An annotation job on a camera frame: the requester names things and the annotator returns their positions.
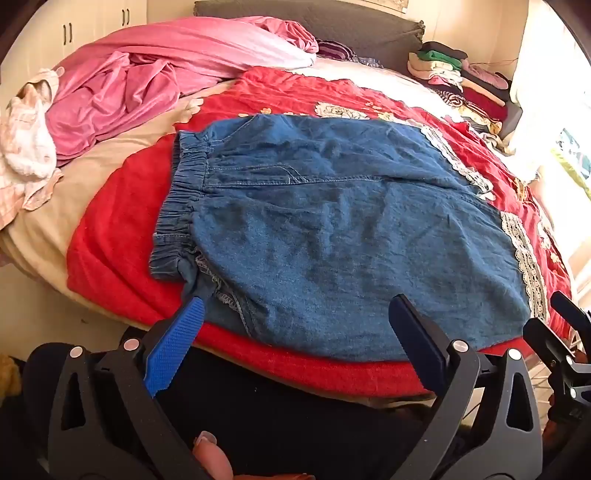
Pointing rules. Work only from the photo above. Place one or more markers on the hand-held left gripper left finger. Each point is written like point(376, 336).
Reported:
point(175, 346)

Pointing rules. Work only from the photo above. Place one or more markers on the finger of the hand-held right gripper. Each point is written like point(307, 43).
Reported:
point(570, 310)
point(545, 339)

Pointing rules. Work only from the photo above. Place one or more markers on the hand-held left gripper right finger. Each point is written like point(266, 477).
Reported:
point(415, 344)

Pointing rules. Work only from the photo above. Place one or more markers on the blue denim skirt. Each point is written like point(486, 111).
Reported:
point(346, 230)

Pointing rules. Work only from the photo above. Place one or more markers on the person's left hand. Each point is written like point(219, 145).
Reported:
point(212, 454)

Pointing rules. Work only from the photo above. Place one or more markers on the red floral blanket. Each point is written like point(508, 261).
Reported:
point(120, 207)

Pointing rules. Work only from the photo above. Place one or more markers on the person's dark clothing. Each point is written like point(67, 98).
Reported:
point(300, 438)

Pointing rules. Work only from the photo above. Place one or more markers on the green patterned cloth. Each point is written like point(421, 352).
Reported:
point(575, 157)

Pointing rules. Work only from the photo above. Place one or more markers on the orange fluffy cloth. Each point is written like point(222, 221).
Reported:
point(8, 376)

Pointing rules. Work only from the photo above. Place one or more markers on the stack of folded clothes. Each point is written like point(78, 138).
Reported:
point(480, 92)

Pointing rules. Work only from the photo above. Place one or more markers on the pink velvet blanket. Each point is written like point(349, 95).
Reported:
point(138, 92)

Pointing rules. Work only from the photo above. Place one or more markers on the white orange checked cloth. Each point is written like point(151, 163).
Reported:
point(23, 138)

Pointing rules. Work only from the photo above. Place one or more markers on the purple striped cloth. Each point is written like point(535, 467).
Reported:
point(334, 48)

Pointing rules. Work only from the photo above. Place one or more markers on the cream wardrobe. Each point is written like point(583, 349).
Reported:
point(92, 23)

